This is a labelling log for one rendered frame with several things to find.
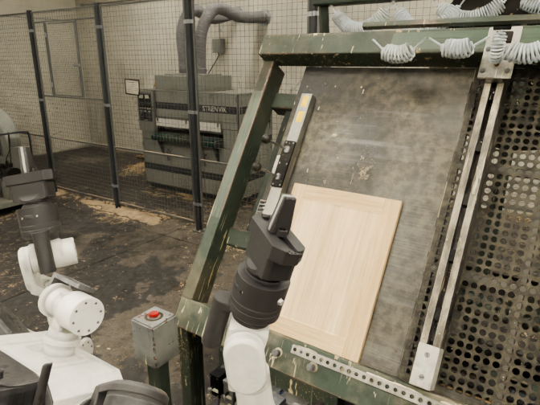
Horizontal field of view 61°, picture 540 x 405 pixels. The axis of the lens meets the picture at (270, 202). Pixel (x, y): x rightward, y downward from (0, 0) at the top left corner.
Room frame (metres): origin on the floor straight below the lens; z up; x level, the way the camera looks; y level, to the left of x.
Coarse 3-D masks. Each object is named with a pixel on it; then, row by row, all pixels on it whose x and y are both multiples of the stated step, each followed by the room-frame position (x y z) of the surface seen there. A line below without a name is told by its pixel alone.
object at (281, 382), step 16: (224, 368) 1.42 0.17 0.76; (272, 368) 1.36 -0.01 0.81; (224, 384) 1.35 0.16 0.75; (272, 384) 1.36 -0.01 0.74; (288, 384) 1.32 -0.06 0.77; (304, 384) 1.28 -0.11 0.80; (224, 400) 1.35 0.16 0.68; (288, 400) 1.28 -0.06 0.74; (304, 400) 1.28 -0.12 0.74; (320, 400) 1.22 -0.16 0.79; (336, 400) 1.22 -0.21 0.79
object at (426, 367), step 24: (504, 48) 1.47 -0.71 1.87; (480, 72) 1.57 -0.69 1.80; (504, 72) 1.53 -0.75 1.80; (504, 96) 1.58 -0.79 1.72; (480, 120) 1.51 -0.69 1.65; (480, 144) 1.47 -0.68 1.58; (480, 168) 1.42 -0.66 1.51; (480, 192) 1.41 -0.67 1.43; (456, 216) 1.36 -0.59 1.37; (456, 240) 1.35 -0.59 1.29; (456, 264) 1.28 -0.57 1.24; (456, 288) 1.27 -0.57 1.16; (432, 312) 1.23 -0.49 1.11; (432, 336) 1.21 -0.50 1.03; (432, 360) 1.15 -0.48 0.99; (432, 384) 1.12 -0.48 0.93
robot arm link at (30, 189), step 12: (0, 180) 1.03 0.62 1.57; (12, 180) 1.01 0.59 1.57; (24, 180) 1.01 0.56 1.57; (36, 180) 1.01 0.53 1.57; (48, 180) 1.03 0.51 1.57; (12, 192) 1.01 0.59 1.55; (24, 192) 1.01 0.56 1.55; (36, 192) 1.01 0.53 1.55; (48, 192) 1.02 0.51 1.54; (24, 204) 1.01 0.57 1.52; (36, 204) 1.00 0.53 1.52; (48, 204) 1.01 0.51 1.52; (24, 216) 0.98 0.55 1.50; (36, 216) 0.98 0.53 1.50; (48, 216) 1.00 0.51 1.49
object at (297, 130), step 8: (312, 96) 1.95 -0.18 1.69; (312, 104) 1.95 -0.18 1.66; (296, 112) 1.94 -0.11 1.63; (304, 112) 1.92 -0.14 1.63; (304, 120) 1.90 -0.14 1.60; (296, 128) 1.89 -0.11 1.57; (304, 128) 1.90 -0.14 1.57; (288, 136) 1.89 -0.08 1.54; (296, 136) 1.87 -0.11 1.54; (296, 144) 1.85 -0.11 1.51; (296, 152) 1.85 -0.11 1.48; (296, 160) 1.85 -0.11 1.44; (288, 168) 1.81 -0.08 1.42; (288, 176) 1.81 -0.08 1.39; (272, 192) 1.77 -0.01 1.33; (280, 192) 1.76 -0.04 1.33; (272, 200) 1.75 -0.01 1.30; (264, 208) 1.75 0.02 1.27; (272, 208) 1.73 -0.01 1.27
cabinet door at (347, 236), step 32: (320, 192) 1.70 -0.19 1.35; (320, 224) 1.62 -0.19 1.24; (352, 224) 1.56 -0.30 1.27; (384, 224) 1.50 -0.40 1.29; (320, 256) 1.55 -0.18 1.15; (352, 256) 1.49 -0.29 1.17; (384, 256) 1.44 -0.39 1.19; (288, 288) 1.53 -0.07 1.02; (320, 288) 1.48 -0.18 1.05; (352, 288) 1.43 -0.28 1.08; (288, 320) 1.46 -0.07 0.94; (320, 320) 1.41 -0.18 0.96; (352, 320) 1.36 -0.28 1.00; (352, 352) 1.30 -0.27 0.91
